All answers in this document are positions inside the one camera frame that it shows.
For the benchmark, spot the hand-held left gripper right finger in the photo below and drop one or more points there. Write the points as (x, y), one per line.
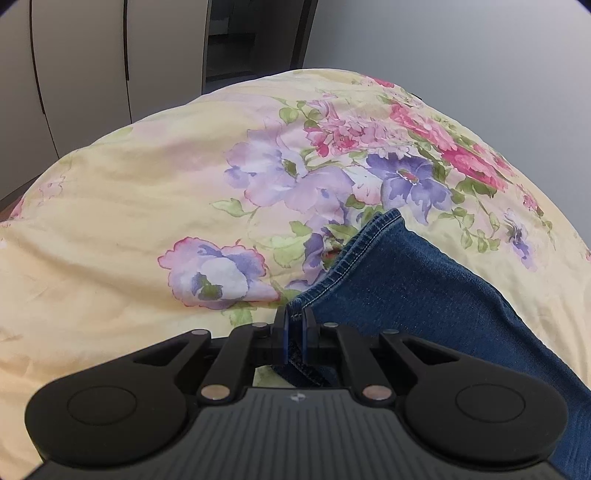
(302, 333)

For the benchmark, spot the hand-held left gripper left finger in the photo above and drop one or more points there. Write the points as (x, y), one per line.
(286, 333)

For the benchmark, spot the blue denim pants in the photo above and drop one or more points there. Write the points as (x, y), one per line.
(415, 295)

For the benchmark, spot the yellow floral bed sheet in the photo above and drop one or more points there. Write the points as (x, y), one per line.
(138, 221)

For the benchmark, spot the dark brown door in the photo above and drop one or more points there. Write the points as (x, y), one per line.
(302, 27)

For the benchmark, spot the beige wardrobe doors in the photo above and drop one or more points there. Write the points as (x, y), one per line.
(83, 60)

